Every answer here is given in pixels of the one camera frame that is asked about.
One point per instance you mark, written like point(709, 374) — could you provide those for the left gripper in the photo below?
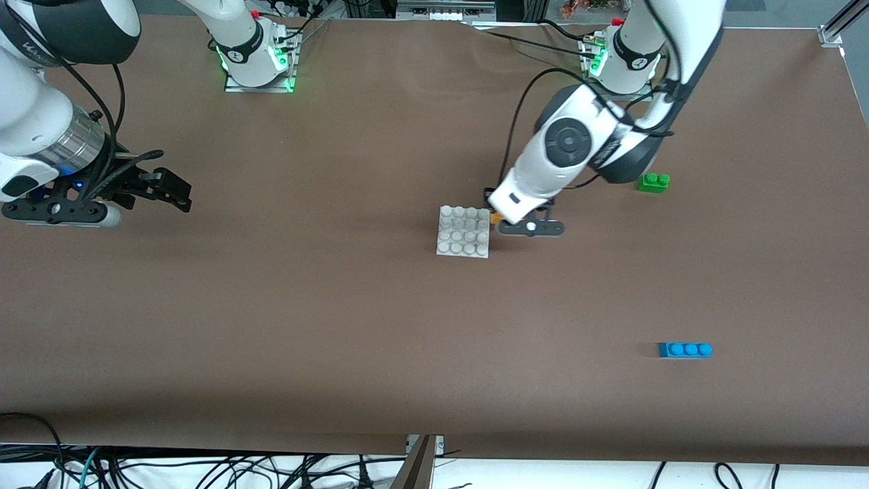
point(490, 197)

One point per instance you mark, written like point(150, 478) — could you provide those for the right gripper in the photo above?
point(125, 181)

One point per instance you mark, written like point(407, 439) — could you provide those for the white studded base plate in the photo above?
point(461, 234)

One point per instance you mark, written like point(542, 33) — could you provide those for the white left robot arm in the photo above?
point(567, 139)

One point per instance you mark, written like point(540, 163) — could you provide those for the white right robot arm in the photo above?
point(41, 122)

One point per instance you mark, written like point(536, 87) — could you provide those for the green two-stud block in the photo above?
point(653, 183)

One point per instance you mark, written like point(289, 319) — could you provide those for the blue three-stud block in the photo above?
point(684, 350)

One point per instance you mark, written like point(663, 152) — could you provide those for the brown table cover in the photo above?
point(407, 339)

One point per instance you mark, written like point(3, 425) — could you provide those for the grey metal device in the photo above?
point(441, 12)

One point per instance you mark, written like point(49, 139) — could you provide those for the colourful small objects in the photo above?
point(577, 8)

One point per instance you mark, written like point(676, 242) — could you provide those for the white power strip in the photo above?
point(292, 8)

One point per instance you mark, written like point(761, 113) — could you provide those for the grey metal table leg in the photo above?
point(414, 472)

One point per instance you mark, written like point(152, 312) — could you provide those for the silver corner bracket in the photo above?
point(440, 445)

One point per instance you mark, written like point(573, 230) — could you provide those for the aluminium frame corner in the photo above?
point(831, 34)

